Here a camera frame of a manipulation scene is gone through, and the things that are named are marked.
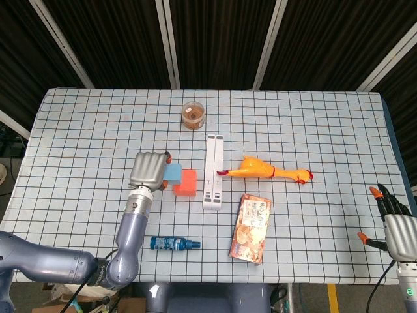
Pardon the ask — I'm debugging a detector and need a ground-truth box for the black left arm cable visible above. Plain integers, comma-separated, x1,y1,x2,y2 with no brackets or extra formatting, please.
60,249,120,313

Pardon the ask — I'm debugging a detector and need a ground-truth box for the large orange foam block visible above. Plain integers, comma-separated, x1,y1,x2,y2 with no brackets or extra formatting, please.
172,168,198,198

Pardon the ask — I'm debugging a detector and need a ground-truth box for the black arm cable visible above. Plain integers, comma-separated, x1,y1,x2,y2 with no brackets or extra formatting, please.
365,259,395,313
60,249,120,313

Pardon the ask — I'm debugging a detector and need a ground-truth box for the checkered light blue tablecloth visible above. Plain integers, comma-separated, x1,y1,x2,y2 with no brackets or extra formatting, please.
0,87,417,285

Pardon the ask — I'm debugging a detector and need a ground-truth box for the orange cookie box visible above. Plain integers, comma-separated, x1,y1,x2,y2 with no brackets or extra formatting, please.
229,192,273,265

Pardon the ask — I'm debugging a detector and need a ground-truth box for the yellow rubber chicken toy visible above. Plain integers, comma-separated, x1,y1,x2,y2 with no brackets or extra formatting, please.
216,155,315,185

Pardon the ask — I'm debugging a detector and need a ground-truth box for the light blue block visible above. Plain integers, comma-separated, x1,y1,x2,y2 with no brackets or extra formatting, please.
162,162,184,187

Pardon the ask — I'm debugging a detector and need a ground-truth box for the blue spray bottle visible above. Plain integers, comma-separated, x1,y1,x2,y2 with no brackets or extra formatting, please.
149,235,202,252

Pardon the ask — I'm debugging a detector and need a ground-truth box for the grey-blue robot torso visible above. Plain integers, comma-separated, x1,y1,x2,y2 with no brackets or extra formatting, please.
145,282,272,313

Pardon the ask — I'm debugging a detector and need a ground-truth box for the brown cardboard box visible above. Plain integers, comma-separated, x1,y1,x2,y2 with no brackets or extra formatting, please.
117,297,147,313

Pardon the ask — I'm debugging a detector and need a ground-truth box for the white folding stand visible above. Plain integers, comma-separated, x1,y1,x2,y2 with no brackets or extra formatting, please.
201,133,225,211

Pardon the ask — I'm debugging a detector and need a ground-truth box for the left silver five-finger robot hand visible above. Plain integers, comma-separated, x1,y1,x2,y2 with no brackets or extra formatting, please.
128,151,173,193

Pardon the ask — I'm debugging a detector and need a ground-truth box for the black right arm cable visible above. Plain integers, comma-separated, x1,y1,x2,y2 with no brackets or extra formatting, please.
365,259,395,313

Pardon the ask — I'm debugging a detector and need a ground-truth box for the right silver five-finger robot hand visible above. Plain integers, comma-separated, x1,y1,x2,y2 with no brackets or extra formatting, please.
357,183,417,261

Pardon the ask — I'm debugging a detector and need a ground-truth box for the white frame post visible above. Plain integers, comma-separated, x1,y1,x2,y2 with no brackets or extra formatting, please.
252,0,288,91
0,109,32,140
28,0,95,89
155,0,182,90
355,22,417,92

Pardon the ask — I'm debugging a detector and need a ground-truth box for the metal table leg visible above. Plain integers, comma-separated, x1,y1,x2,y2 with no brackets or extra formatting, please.
285,282,296,313

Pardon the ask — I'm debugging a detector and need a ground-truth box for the clear jar of rubber bands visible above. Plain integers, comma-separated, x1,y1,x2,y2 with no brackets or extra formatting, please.
181,100,206,130

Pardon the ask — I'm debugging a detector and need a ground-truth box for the white plastic bag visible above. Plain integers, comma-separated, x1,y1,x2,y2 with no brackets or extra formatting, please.
51,283,118,297

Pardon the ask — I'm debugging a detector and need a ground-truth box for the dark brown curtain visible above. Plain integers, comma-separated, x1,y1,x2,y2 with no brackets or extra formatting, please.
0,0,417,196

